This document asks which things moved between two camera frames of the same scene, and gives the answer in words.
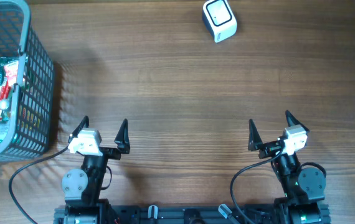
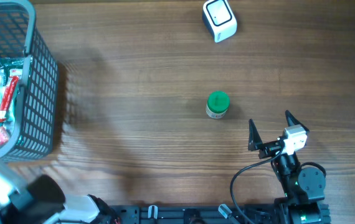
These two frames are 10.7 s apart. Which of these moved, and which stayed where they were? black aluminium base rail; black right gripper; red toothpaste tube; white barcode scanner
Moved: red toothpaste tube
Stayed: black right gripper; white barcode scanner; black aluminium base rail
